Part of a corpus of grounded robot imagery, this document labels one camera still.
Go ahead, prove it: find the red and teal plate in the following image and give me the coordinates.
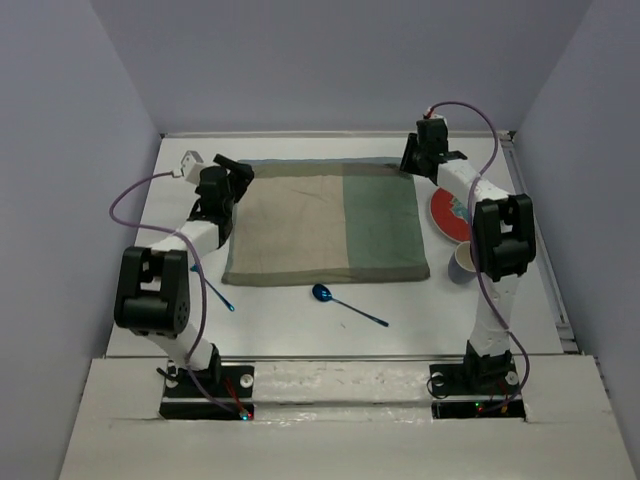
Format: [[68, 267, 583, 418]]
[[428, 188, 470, 243]]

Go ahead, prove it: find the patchwork cloth placemat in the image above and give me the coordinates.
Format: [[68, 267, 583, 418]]
[[222, 157, 430, 287]]

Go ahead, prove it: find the lavender cup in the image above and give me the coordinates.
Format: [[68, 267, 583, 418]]
[[447, 241, 476, 285]]

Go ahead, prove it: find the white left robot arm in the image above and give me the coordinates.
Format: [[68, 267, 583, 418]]
[[114, 150, 255, 395]]

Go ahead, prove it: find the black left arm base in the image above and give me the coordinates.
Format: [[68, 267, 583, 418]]
[[156, 361, 255, 421]]

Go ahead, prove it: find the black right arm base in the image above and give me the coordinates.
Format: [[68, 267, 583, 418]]
[[426, 348, 526, 420]]

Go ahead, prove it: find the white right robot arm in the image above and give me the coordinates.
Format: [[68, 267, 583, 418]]
[[400, 116, 536, 395]]

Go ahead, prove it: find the blue metal fork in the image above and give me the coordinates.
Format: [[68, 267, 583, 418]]
[[190, 264, 235, 312]]

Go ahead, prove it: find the blue metal spoon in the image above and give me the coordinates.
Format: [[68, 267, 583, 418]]
[[311, 284, 390, 328]]

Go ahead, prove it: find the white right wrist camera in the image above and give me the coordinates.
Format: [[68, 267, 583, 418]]
[[422, 108, 445, 120]]

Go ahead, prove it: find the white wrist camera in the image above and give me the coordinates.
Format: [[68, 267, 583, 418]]
[[171, 150, 207, 185], [422, 108, 445, 120]]

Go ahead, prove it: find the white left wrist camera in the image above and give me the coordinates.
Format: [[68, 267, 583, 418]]
[[171, 150, 207, 185]]

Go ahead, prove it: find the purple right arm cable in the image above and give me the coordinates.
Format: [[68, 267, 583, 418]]
[[429, 100, 532, 414]]

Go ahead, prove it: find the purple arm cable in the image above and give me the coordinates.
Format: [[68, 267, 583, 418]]
[[108, 172, 251, 419], [429, 100, 532, 414]]

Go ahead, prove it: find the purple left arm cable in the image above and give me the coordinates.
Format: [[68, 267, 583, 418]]
[[108, 172, 251, 419]]

